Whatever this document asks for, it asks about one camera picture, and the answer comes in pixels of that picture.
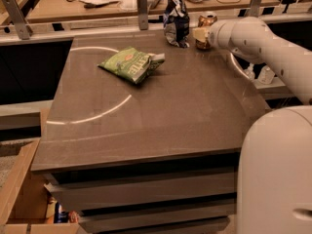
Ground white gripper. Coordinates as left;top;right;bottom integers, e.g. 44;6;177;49
192;19;240;49

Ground orange LaCroix soda can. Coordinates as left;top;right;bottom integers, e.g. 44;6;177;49
195;12;217;50

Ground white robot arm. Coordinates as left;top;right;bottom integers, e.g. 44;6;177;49
193;17;312;234

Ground blue crumpled chip bag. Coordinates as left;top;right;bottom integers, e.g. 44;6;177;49
163;0;190;48

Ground green chip bag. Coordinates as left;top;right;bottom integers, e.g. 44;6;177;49
98;47;165;85

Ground clear sanitizer bottle left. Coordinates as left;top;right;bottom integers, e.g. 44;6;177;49
244;63;255;81

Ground clear sanitizer bottle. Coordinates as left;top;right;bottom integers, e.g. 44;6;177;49
244;63;255;81
257;65;275;85

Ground clear sanitizer bottle right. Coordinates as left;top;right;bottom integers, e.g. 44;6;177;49
257;65;275;85

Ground grey drawer cabinet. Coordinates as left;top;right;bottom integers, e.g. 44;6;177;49
32;31;266;234

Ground items inside cardboard box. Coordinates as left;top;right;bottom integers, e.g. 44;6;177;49
46;197;79;223

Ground cardboard box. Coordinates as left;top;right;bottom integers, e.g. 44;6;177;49
0;107;82;234

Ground metal bracket middle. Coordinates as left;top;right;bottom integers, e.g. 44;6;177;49
136;0;148;30

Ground metal bracket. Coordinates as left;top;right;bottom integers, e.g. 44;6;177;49
1;0;32;40
248;0;267;18
136;0;148;30

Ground metal bracket right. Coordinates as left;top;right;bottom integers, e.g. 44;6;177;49
248;0;267;18

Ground metal bracket left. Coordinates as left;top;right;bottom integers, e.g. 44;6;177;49
1;0;32;40

